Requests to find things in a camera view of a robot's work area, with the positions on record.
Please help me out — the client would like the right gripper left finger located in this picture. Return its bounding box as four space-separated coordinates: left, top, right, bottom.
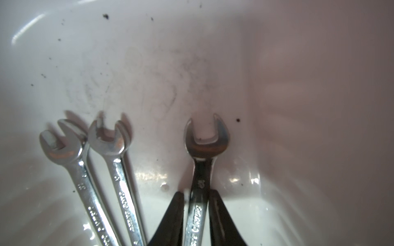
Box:
148 191 185 246

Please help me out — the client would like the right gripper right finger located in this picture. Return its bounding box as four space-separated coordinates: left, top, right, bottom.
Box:
208 189 246 246

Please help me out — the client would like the medium silver combination wrench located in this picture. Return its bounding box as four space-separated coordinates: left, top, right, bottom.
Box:
184 114 230 246

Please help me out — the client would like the white plastic storage box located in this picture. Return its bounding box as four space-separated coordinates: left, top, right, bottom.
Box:
1 1 394 246

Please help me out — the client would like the silver open end wrench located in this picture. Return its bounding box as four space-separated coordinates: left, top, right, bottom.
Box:
39 119 121 246
88 118 146 246

